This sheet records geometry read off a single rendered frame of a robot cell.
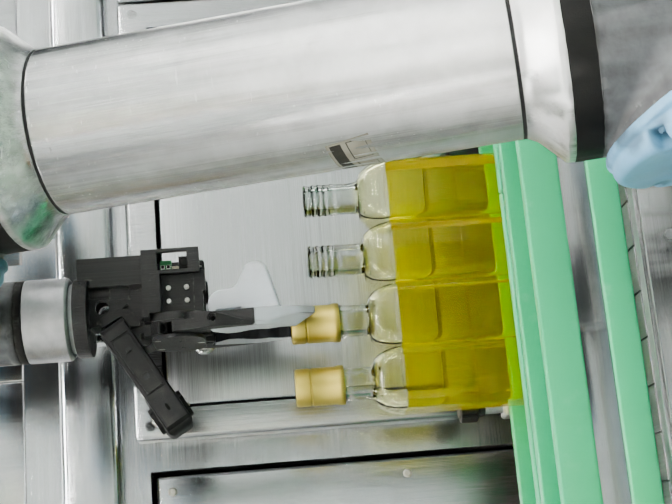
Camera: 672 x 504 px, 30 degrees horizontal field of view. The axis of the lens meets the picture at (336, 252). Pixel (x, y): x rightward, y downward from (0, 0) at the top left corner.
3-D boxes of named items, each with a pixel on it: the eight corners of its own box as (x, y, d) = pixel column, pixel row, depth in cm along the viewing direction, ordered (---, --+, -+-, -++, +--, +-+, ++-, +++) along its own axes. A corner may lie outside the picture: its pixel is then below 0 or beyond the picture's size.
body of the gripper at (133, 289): (206, 244, 111) (68, 254, 110) (211, 339, 109) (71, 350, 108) (210, 265, 119) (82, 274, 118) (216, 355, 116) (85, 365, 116)
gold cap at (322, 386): (346, 403, 111) (297, 407, 110) (344, 405, 114) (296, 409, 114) (343, 363, 111) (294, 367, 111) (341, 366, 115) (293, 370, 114)
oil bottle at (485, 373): (593, 340, 117) (366, 357, 116) (608, 328, 112) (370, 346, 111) (601, 400, 116) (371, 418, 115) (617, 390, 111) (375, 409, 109)
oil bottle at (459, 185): (569, 165, 122) (350, 179, 120) (582, 144, 116) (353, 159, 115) (577, 220, 120) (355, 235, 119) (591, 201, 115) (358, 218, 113)
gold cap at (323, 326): (336, 307, 116) (289, 311, 116) (338, 299, 112) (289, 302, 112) (339, 345, 115) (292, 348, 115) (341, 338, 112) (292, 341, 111)
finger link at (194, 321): (249, 303, 108) (151, 315, 109) (250, 321, 107) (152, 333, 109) (262, 313, 112) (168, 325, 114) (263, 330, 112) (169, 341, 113)
